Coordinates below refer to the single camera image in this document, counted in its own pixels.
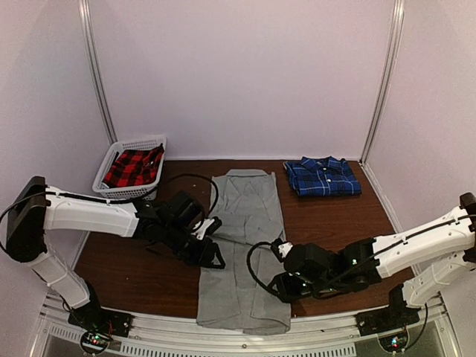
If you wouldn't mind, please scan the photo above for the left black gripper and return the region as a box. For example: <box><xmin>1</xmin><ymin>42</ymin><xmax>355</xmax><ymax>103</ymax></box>
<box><xmin>161</xmin><ymin>222</ymin><xmax>225</xmax><ymax>270</ymax></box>

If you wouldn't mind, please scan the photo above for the grey long sleeve shirt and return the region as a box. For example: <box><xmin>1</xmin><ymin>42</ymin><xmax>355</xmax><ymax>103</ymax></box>
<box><xmin>196</xmin><ymin>170</ymin><xmax>291</xmax><ymax>335</ymax></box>

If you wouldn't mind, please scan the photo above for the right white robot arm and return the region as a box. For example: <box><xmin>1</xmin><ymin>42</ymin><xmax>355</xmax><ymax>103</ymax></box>
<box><xmin>268</xmin><ymin>193</ymin><xmax>475</xmax><ymax>329</ymax></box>

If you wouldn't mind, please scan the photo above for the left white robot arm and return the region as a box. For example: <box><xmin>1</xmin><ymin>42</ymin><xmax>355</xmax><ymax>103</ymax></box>
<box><xmin>1</xmin><ymin>176</ymin><xmax>225</xmax><ymax>330</ymax></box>

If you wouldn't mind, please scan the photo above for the blue plaid folded shirt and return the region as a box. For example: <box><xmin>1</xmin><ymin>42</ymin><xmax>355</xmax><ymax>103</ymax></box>
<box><xmin>283</xmin><ymin>156</ymin><xmax>362</xmax><ymax>197</ymax></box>

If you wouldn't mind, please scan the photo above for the red black plaid shirt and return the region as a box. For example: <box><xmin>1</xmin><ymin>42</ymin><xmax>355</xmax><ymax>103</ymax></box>
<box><xmin>102</xmin><ymin>144</ymin><xmax>164</xmax><ymax>188</ymax></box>

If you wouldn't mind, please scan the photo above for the white plastic basket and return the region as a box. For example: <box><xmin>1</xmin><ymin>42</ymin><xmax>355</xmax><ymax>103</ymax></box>
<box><xmin>92</xmin><ymin>135</ymin><xmax>167</xmax><ymax>200</ymax></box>

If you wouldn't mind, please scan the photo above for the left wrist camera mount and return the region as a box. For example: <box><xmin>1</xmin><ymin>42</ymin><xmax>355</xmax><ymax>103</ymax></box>
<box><xmin>192</xmin><ymin>216</ymin><xmax>222</xmax><ymax>240</ymax></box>

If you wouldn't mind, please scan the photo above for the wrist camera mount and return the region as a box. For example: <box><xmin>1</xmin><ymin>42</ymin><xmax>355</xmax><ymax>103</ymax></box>
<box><xmin>192</xmin><ymin>216</ymin><xmax>222</xmax><ymax>240</ymax></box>
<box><xmin>271</xmin><ymin>239</ymin><xmax>293</xmax><ymax>262</ymax></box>

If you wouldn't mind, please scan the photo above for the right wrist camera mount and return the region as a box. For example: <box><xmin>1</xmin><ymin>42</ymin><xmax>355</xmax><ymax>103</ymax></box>
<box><xmin>271</xmin><ymin>239</ymin><xmax>293</xmax><ymax>262</ymax></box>

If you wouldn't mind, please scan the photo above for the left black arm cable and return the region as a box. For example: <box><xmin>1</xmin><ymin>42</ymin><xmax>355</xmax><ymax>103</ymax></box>
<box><xmin>0</xmin><ymin>173</ymin><xmax>220</xmax><ymax>261</ymax></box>

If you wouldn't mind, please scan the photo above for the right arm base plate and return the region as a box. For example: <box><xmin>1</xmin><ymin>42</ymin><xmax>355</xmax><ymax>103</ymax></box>
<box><xmin>356</xmin><ymin>306</ymin><xmax>419</xmax><ymax>336</ymax></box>

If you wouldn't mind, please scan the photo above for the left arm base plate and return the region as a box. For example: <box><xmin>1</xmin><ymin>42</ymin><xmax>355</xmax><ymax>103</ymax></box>
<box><xmin>68</xmin><ymin>309</ymin><xmax>132</xmax><ymax>338</ymax></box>

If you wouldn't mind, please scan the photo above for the aluminium front rail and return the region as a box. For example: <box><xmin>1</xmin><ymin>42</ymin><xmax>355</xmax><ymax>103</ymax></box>
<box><xmin>29</xmin><ymin>293</ymin><xmax>462</xmax><ymax>357</ymax></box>

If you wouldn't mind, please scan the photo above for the left aluminium corner post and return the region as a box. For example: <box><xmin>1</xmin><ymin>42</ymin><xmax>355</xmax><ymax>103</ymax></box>
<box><xmin>78</xmin><ymin>0</ymin><xmax>118</xmax><ymax>144</ymax></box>

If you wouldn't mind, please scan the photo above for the aluminium corner post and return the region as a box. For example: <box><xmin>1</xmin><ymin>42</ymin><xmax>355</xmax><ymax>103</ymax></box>
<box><xmin>78</xmin><ymin>0</ymin><xmax>118</xmax><ymax>144</ymax></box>
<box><xmin>359</xmin><ymin>0</ymin><xmax>405</xmax><ymax>166</ymax></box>

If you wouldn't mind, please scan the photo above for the right aluminium corner post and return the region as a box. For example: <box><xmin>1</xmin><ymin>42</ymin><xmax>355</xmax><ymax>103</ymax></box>
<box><xmin>359</xmin><ymin>0</ymin><xmax>405</xmax><ymax>166</ymax></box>

